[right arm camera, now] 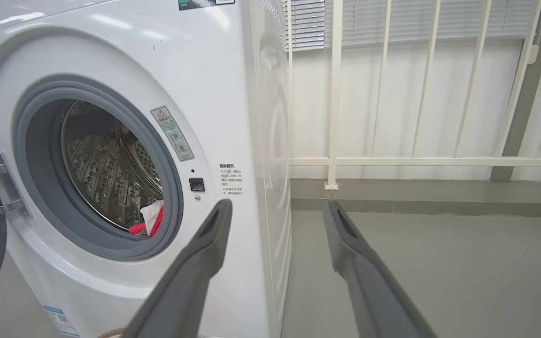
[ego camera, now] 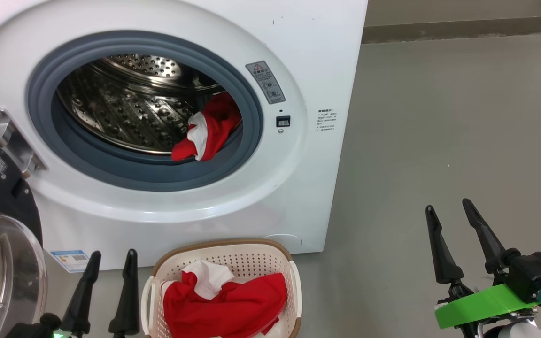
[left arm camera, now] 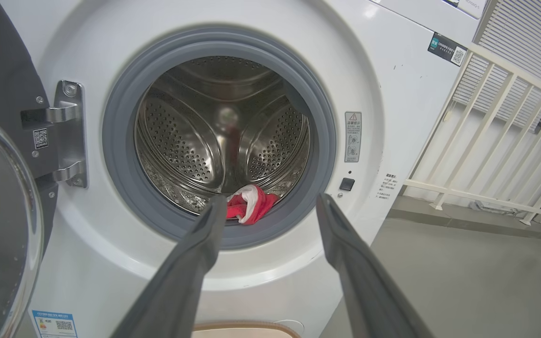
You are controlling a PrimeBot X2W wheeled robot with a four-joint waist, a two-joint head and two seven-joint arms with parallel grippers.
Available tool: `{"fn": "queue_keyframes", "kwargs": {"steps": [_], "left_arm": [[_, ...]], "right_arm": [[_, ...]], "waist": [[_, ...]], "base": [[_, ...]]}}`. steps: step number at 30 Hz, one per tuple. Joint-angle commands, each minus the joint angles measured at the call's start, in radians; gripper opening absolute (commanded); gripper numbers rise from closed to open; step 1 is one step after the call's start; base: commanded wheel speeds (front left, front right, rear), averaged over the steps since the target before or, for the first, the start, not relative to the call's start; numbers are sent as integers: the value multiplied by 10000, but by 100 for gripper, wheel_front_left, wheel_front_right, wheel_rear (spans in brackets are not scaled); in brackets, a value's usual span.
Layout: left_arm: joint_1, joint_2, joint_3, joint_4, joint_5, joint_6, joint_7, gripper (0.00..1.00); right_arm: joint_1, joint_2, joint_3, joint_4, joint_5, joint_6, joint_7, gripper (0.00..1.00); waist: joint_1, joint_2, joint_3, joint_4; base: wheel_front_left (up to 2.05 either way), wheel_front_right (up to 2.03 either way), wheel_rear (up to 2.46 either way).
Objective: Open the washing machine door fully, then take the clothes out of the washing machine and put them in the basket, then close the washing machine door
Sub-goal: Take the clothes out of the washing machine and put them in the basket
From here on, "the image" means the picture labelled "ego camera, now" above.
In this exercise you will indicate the small printed text sticker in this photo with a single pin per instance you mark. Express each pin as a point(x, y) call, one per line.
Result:
point(326, 120)

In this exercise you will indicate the stainless steel washer drum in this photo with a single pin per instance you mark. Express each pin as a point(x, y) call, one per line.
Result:
point(120, 108)

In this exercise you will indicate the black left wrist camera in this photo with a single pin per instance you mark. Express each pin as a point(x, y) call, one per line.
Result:
point(40, 326)

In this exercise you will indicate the grey warning sticker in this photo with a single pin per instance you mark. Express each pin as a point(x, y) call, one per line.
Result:
point(266, 82)

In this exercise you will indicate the black door lock socket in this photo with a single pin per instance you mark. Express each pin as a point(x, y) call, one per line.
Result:
point(283, 121)

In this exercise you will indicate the white front-load washing machine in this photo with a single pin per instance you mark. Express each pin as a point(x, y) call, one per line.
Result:
point(298, 188)

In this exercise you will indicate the cream perforated laundry basket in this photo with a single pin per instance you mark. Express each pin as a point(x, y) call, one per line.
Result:
point(251, 260)

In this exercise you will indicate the red and white garment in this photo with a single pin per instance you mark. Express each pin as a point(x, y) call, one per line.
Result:
point(233, 305)
point(214, 126)

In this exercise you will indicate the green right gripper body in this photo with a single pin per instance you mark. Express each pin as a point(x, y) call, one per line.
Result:
point(477, 307)

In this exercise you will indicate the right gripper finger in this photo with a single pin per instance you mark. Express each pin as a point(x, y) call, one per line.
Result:
point(444, 263)
point(489, 244)

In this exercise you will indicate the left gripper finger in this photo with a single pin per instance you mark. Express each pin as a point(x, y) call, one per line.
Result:
point(127, 300)
point(82, 295)

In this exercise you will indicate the blue energy label sticker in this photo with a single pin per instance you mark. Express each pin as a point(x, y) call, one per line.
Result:
point(71, 259)

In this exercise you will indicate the metal door hinge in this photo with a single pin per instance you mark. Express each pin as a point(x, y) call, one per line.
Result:
point(12, 141)

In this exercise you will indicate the grey rubber door gasket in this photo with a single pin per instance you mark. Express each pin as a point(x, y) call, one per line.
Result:
point(125, 173)

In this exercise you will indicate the round white service flap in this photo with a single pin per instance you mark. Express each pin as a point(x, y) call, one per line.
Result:
point(284, 240)

